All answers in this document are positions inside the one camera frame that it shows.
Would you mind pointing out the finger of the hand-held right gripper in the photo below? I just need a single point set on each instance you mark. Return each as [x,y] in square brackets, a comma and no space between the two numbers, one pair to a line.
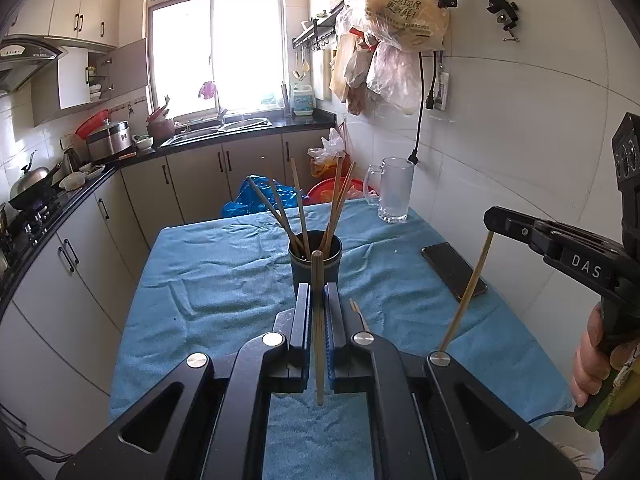
[515,227]

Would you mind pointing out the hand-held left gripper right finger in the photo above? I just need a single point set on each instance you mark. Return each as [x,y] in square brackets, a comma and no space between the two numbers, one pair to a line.
[328,340]

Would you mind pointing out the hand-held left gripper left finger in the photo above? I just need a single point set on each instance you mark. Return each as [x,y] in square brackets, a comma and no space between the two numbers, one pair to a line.
[304,310]

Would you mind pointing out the dark grey utensil holder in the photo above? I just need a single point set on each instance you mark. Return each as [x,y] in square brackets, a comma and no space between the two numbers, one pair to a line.
[299,271]

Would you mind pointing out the bunch of bamboo chopsticks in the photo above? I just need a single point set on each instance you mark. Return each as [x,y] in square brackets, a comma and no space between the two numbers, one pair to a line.
[298,200]

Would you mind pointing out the person's right hand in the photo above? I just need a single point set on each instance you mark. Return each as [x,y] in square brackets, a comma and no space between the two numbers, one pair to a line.
[590,360]

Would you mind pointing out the black smartphone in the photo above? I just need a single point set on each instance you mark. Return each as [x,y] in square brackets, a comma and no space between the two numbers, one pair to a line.
[450,270]

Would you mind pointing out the blue tablecloth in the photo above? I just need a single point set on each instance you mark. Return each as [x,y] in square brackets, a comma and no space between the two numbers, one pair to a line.
[210,285]

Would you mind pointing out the red plastic basin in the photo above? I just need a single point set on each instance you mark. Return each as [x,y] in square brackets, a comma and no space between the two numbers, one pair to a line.
[322,192]

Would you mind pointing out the blue plastic bag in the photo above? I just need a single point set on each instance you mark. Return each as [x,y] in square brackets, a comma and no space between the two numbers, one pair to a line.
[245,200]

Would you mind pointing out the glass beer mug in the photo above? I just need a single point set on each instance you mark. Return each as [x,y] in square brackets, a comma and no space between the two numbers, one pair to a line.
[395,190]

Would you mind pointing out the white plastic bag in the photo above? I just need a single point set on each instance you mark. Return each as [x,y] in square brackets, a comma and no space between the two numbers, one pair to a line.
[327,152]

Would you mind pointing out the black kitchen countertop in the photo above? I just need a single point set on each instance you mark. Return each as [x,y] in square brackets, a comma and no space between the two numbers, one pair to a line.
[320,120]

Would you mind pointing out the steel sink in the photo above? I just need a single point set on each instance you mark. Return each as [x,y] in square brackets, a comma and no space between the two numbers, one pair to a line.
[240,124]

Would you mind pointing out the brown filled plastic bag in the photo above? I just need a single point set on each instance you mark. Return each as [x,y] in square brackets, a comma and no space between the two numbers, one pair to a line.
[357,95]

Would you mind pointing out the white detergent bottle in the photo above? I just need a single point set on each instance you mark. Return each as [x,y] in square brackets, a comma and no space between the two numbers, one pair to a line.
[302,102]

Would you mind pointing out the metal faucet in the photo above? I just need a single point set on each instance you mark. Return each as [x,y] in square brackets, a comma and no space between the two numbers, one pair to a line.
[220,110]

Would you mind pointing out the grey kitchen base cabinets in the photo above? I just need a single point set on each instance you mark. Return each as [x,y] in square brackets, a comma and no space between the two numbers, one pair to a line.
[90,270]

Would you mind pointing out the brown clay pot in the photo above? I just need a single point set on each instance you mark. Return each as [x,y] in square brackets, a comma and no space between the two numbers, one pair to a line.
[160,131]

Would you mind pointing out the white bowl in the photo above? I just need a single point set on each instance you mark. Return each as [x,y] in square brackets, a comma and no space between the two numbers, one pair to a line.
[144,144]

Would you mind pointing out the hanging wooden cutting board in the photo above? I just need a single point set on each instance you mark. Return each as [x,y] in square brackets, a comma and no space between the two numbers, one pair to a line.
[339,75]

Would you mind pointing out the hanging ladle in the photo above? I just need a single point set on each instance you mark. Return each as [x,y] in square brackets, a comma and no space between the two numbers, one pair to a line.
[300,72]

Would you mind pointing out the pink cloth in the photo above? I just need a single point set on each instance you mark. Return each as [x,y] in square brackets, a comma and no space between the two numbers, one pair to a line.
[207,90]

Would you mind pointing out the large printed plastic bag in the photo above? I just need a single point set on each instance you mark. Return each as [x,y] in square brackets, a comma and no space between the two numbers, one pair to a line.
[400,10]

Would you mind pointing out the silver rice cooker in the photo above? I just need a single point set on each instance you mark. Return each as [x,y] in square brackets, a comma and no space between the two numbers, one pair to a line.
[110,140]

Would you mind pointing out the clear plastic food container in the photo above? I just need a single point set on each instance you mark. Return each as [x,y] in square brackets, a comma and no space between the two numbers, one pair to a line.
[72,181]

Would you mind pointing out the kitchen window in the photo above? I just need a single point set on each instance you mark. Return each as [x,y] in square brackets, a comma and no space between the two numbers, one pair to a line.
[240,50]

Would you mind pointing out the steel kettle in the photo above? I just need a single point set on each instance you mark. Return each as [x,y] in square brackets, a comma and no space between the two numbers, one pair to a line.
[72,160]

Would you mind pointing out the gas stove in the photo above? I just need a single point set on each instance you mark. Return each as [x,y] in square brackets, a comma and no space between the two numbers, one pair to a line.
[35,217]

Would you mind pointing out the red colander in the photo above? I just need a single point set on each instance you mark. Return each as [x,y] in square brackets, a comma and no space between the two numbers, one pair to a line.
[90,122]

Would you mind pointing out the black wok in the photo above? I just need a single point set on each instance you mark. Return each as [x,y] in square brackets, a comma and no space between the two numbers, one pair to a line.
[35,195]

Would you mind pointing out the range hood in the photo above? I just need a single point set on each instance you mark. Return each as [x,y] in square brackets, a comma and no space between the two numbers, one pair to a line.
[25,55]

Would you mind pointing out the white wall socket box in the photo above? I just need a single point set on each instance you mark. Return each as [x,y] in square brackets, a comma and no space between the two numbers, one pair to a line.
[441,90]

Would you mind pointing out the black wall rack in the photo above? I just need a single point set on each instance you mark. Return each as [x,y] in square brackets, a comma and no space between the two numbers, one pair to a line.
[315,30]

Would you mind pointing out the open wall cabinet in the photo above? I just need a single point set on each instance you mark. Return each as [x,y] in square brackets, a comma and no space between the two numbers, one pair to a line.
[125,70]

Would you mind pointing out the cream wall cabinets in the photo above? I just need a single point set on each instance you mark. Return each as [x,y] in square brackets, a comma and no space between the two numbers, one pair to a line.
[75,0]

